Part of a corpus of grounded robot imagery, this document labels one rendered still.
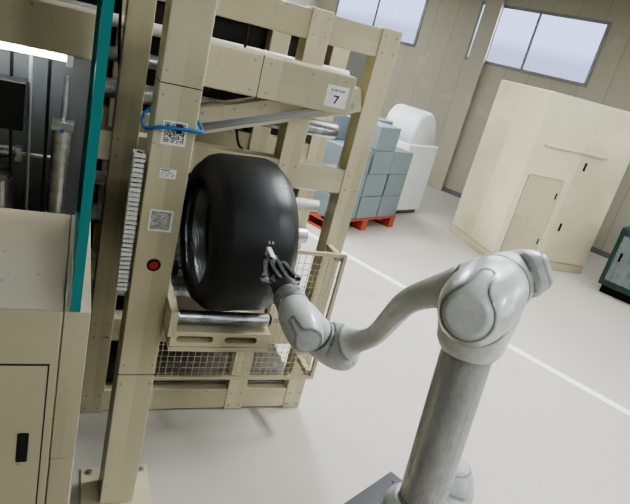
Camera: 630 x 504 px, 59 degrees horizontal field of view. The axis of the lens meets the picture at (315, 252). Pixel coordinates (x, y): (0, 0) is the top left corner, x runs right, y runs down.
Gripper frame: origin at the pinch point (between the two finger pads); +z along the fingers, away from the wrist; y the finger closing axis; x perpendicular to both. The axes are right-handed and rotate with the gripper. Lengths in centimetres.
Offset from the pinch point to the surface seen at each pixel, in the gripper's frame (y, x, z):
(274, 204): -1.9, -11.5, 13.7
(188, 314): 18.1, 33.1, 11.9
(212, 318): 9.7, 33.9, 11.2
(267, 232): 0.2, -4.3, 7.4
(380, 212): -281, 158, 390
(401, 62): -478, 46, 815
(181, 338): 19.0, 42.4, 10.3
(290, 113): -19, -27, 67
